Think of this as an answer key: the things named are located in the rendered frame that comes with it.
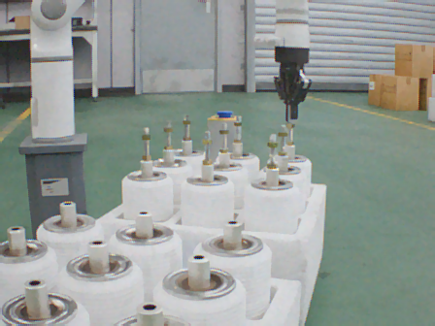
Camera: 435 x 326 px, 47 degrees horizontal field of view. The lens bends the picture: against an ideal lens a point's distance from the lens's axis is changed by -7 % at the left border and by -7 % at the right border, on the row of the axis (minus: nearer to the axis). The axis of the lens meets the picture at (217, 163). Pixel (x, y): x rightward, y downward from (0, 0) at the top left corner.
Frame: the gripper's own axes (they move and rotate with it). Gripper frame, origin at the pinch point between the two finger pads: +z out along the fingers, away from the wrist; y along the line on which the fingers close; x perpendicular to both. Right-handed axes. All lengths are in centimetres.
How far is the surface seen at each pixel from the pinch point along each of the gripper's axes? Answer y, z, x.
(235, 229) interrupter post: -45, 8, 33
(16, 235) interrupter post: -38, 8, 58
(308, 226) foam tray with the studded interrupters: -23.1, 17.2, 9.0
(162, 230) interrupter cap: -36, 10, 39
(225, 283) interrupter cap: -54, 10, 38
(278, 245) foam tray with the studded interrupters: -26.4, 18.5, 16.8
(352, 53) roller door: 445, -14, -344
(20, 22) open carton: 467, -49, 48
